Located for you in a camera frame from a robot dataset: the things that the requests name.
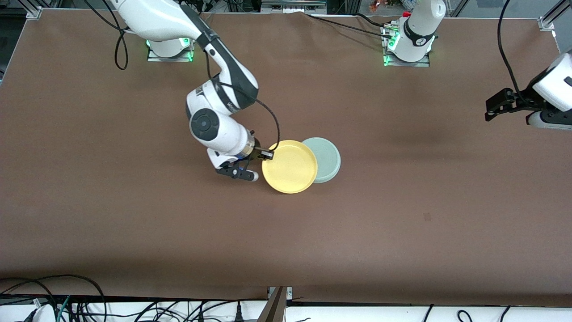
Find yellow round plate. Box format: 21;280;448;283
261;140;318;194

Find pale green round plate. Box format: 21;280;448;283
302;137;341;184

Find brown table cover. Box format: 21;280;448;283
0;7;572;307

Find colourful background objects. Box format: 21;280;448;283
370;0;414;12

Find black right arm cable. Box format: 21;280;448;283
83;0;281;153

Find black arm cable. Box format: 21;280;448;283
497;0;523;97
83;0;281;153

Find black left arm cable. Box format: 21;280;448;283
497;0;523;97

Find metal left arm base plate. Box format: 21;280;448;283
383;25;431;68

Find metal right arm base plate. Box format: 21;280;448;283
147;38;195;62

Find grey metal rail device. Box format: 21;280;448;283
261;0;327;13

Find black cable across table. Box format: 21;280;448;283
305;13;394;38

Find aluminium frame post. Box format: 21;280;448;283
257;286;293;322

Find curved black cable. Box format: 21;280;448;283
133;301;180;322

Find long arched black cable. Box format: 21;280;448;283
0;274;107;322

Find green cable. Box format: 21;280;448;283
57;295;72;322

